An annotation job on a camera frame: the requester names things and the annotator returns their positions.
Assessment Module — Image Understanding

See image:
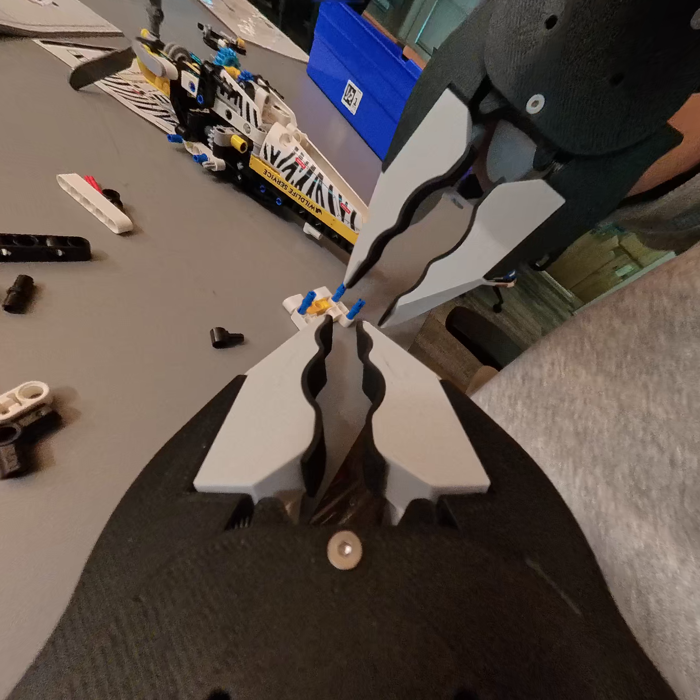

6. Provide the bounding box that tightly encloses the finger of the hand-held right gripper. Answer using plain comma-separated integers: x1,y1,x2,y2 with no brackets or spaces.
345,87,474,289
378,179,565,329

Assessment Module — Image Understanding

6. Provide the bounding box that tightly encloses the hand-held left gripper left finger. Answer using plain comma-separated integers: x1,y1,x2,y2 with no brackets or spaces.
194,315,334,498

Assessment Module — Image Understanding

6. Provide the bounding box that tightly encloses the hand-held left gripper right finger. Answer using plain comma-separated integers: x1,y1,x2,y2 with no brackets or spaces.
356,320,491,525

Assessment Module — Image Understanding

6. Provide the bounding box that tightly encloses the small white lego assembly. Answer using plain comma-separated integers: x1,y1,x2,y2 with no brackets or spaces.
282,283,365,328

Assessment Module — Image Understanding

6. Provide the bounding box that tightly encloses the person's right forearm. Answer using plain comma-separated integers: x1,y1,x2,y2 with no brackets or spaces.
629,97,700,199

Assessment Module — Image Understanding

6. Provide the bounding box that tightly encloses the zebra striped lego helicopter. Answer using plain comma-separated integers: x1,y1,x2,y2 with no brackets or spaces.
68,0,368,253

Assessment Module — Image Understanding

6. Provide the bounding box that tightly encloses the white lego connector piece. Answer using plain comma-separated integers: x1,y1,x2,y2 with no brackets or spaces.
0,381,51,421

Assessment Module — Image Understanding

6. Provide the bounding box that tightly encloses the small black yellow lego assembly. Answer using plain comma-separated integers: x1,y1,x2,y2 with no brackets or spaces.
197,22,247,56

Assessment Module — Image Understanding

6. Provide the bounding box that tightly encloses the black lego connector piece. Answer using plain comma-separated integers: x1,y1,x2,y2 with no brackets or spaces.
0,409,62,481

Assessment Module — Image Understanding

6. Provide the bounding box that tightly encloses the white lego beam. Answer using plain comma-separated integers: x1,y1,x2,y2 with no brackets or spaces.
56,173,134,235

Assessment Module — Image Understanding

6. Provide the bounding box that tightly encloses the black lego pin connector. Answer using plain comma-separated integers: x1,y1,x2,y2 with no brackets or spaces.
2,275,35,315

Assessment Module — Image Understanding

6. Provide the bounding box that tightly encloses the long black lego beam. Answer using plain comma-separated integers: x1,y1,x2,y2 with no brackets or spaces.
0,233,92,263

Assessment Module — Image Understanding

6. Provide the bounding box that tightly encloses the lego instruction booklet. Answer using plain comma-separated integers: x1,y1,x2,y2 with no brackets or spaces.
0,0,124,38

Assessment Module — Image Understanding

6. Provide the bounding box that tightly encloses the blue plastic storage bin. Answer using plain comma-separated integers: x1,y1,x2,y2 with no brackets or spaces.
306,0,427,162

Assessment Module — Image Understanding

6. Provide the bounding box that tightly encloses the white paper sheet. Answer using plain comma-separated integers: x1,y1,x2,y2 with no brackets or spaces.
198,0,311,63

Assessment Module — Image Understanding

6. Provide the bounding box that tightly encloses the zebra striped sticker sheet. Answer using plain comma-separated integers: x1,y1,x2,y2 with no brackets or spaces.
32,37,181,135

